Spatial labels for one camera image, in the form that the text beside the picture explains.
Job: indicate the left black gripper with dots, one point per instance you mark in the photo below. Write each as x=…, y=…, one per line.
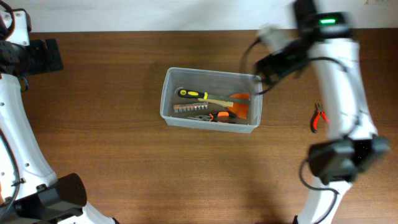
x=50, y=55

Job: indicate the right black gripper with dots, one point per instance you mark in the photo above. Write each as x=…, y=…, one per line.
x=272, y=66

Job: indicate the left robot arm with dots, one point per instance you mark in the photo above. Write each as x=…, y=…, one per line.
x=31, y=192

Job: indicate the orange black needle-nose pliers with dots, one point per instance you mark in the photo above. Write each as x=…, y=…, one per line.
x=218, y=117

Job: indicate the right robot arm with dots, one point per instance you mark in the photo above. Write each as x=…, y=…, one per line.
x=353, y=146

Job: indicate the orange socket bit holder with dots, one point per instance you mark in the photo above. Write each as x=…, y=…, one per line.
x=190, y=107

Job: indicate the clear plastic container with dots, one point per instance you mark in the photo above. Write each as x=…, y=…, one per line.
x=215, y=83

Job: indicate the small red-handled pliers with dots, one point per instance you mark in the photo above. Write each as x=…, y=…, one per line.
x=318, y=113

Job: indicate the orange scraper wooden handle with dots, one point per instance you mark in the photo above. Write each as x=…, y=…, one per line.
x=239, y=109

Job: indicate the file with yellow-black handle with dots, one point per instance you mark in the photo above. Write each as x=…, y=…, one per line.
x=242, y=98

